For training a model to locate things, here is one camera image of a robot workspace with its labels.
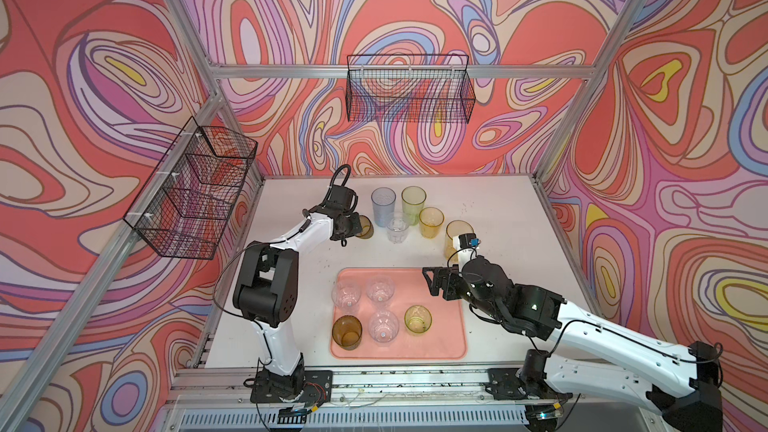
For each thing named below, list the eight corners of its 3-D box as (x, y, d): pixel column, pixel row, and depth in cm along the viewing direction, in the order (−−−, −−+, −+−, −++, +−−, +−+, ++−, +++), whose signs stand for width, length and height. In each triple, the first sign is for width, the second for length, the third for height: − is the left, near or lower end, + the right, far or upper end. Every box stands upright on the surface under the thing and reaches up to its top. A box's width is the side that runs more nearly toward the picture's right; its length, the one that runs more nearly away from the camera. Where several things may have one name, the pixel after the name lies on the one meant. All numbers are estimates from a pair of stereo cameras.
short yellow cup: (419, 241, 104) (421, 225, 96) (417, 223, 109) (420, 206, 101) (441, 241, 104) (445, 225, 96) (439, 223, 109) (442, 206, 101)
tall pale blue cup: (372, 230, 108) (371, 203, 96) (373, 213, 113) (371, 186, 101) (395, 230, 108) (396, 203, 96) (395, 213, 113) (396, 186, 101)
